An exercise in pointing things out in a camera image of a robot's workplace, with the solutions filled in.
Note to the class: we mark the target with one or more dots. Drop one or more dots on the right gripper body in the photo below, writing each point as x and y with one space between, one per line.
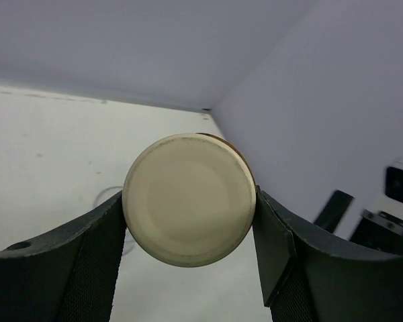
380 228

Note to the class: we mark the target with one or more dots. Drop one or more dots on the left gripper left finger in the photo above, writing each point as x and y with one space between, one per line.
68 273

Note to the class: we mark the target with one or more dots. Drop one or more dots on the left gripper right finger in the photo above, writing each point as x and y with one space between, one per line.
309 274

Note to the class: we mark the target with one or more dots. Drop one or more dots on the cream cup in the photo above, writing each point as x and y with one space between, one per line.
189 199

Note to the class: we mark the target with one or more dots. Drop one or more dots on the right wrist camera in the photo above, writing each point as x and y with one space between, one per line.
393 187

